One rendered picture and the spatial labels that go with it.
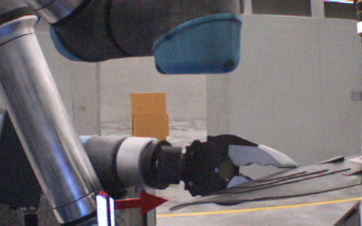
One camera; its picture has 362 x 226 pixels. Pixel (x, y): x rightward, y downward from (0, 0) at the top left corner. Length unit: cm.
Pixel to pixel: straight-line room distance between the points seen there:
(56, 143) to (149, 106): 796
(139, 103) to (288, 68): 282
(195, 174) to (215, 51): 30
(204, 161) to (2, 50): 30
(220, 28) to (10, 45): 32
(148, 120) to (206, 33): 820
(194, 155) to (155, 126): 794
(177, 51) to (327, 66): 672
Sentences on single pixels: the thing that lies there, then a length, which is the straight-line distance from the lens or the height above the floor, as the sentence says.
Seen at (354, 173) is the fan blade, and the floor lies 119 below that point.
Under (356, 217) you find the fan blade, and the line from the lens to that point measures 77.
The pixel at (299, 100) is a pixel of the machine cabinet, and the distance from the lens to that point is 694.
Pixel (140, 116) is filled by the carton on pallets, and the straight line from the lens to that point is 859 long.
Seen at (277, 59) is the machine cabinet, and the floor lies 165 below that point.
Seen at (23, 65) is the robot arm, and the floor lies 132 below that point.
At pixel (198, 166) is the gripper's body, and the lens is 68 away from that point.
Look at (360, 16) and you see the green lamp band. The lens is 64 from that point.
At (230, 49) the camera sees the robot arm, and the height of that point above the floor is 132.
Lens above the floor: 129
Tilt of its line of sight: 3 degrees down
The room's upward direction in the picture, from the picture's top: 1 degrees counter-clockwise
